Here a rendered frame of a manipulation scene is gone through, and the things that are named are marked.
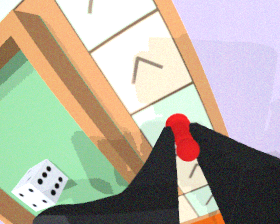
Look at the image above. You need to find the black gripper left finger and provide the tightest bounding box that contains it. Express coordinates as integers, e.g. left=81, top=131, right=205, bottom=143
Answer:
left=32, top=126, right=180, bottom=224

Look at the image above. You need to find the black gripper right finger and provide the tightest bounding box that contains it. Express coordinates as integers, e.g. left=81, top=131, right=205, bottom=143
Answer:
left=189, top=122, right=280, bottom=224

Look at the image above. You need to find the white die with black pips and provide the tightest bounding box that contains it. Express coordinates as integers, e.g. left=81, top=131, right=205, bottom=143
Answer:
left=11, top=158, right=67, bottom=212

